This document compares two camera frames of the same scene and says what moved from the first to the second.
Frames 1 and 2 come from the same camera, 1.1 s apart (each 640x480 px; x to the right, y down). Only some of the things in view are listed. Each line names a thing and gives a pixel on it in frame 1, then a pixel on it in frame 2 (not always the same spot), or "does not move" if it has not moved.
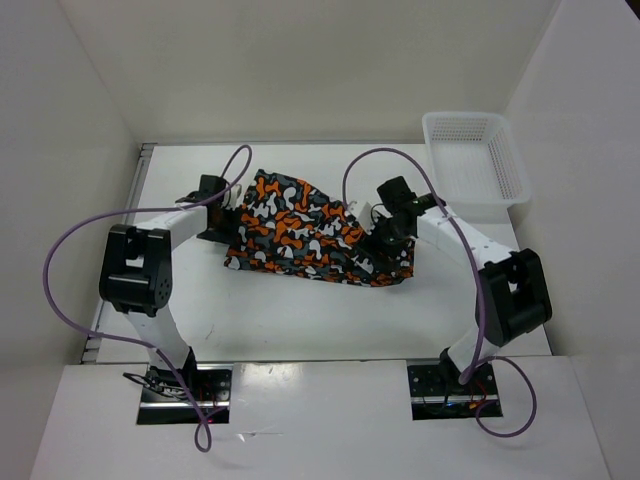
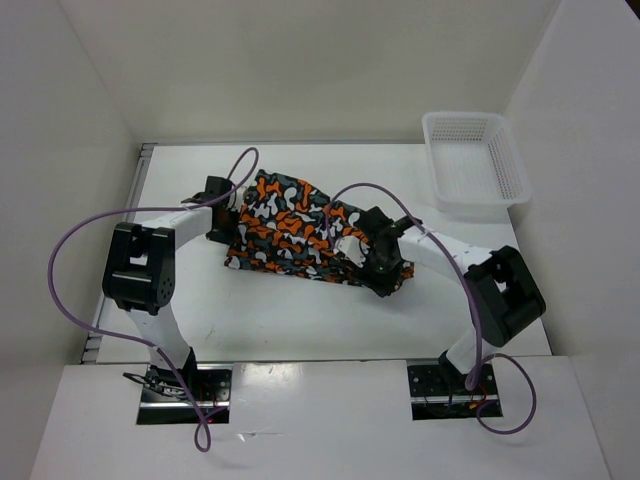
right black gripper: (380, 220) -> (381, 284)
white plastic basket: (477, 163) does not move
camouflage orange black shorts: (287, 228) does not move
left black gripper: (229, 234) does not move
